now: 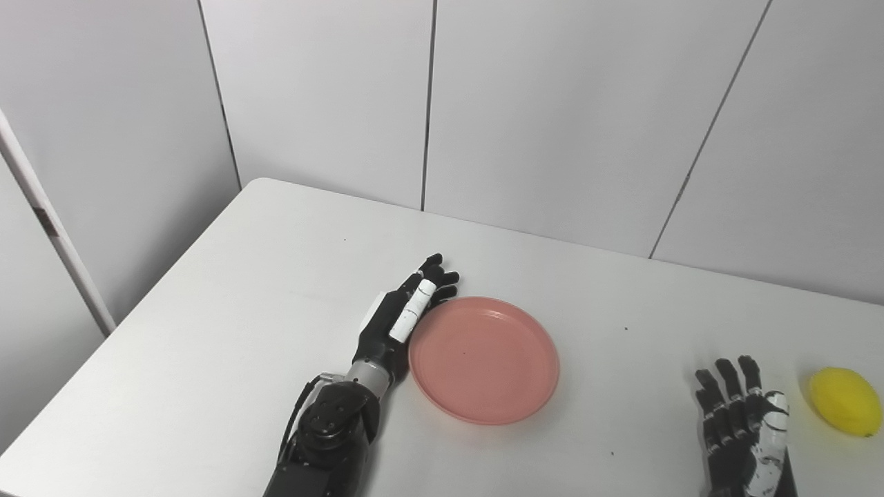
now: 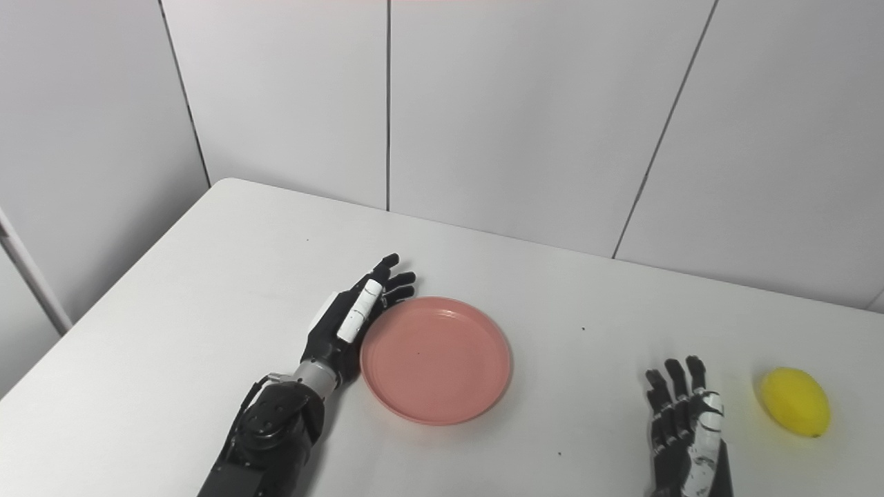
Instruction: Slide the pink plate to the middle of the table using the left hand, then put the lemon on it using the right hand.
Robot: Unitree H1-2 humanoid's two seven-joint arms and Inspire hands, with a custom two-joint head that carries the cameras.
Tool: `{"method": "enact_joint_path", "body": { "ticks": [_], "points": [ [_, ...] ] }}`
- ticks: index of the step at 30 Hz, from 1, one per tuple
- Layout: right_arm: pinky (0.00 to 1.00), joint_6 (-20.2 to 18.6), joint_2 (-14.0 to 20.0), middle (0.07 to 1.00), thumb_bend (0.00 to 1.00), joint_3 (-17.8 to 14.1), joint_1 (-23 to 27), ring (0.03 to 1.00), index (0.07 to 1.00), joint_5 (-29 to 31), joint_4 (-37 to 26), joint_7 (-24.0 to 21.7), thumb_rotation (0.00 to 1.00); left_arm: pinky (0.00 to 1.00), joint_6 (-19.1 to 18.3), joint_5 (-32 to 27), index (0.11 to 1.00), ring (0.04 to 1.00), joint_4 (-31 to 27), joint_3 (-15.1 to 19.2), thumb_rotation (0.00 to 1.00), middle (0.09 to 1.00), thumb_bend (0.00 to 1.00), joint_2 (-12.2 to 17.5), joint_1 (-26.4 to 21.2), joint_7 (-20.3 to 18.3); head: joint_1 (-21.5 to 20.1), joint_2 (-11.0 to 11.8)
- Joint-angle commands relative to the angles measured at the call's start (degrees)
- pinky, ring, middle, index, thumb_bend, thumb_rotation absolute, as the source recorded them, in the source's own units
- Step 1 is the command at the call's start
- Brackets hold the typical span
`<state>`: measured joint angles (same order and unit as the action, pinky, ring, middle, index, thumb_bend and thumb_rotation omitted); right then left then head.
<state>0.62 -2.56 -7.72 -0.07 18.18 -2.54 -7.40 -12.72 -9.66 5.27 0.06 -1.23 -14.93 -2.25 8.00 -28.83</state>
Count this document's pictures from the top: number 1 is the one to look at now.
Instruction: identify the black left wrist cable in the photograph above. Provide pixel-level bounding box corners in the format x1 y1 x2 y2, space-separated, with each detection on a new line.
276 373 346 463

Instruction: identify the white post with bracket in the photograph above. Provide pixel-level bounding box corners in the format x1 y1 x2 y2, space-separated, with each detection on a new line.
0 110 117 337

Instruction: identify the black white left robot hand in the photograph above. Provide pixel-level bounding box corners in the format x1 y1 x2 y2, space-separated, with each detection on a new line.
352 253 461 380

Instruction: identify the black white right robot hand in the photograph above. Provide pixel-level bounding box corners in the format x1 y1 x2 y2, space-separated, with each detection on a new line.
695 355 798 497

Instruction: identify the pink round plate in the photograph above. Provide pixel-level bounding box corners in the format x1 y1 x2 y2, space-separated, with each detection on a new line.
408 297 561 426

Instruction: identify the yellow lemon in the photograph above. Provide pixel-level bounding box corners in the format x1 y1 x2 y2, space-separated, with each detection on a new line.
809 367 884 438

